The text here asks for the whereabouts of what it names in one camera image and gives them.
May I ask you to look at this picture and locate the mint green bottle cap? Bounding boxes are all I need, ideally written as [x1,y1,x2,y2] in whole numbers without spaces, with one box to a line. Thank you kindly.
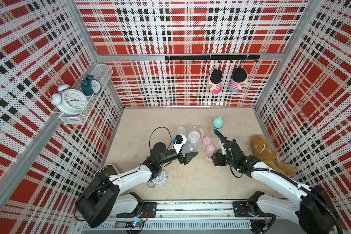
[213,117,224,130]

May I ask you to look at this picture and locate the pink bottle handle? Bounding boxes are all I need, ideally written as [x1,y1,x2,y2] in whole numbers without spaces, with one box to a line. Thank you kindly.
[193,125,206,141]
[206,155,214,166]

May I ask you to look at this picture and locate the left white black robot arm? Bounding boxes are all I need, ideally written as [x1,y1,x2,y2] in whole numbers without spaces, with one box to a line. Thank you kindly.
[75,142,198,228]

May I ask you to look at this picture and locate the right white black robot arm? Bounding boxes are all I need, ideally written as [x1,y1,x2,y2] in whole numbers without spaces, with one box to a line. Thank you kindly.
[212,139,343,234]

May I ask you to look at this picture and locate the pink bottle cap near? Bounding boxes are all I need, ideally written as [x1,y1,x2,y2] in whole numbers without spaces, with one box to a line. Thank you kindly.
[205,144,216,158]

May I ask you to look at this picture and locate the pink bottle cap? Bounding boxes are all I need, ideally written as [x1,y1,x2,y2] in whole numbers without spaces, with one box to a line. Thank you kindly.
[202,136,213,146]
[205,144,216,158]

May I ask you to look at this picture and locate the pink bottle cap far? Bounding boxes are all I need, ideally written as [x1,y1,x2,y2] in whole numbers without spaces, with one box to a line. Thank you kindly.
[202,136,213,146]

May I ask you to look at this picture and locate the small white alarm clock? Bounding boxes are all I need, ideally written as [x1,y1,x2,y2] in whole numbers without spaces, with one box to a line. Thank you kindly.
[148,171,168,188]

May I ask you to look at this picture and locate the brown plush toy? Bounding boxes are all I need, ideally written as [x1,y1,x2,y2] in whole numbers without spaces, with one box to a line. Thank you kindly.
[251,135,297,177]

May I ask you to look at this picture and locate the plush doll blue pants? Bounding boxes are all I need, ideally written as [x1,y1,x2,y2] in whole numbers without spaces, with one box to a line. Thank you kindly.
[228,67,248,92]

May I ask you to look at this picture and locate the plush doll pink pants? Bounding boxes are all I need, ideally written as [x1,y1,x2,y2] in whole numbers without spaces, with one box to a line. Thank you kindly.
[208,69,222,95]

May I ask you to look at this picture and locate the teal alarm clock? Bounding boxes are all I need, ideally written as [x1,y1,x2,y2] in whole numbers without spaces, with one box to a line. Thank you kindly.
[81,75,102,96]

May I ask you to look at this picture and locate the large white alarm clock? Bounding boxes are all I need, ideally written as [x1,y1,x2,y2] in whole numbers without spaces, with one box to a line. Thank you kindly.
[51,84,88,116]

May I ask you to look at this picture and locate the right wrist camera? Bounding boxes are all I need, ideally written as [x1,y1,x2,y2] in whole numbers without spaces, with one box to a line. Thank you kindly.
[219,140,227,156]

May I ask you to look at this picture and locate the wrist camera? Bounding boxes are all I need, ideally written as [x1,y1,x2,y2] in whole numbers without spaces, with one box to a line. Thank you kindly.
[219,140,227,156]
[172,135,187,155]

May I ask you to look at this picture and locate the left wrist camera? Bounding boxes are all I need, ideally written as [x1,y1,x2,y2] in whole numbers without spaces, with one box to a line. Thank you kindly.
[172,135,187,155]

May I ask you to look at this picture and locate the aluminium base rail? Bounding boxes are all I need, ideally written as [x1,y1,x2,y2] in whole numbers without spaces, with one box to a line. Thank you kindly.
[81,199,314,232]

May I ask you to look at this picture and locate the white wire shelf basket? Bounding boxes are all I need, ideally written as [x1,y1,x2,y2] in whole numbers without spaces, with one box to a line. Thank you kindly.
[52,64,116,125]

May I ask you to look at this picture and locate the black hook rail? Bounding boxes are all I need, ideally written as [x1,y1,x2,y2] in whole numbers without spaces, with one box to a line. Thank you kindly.
[165,55,260,61]

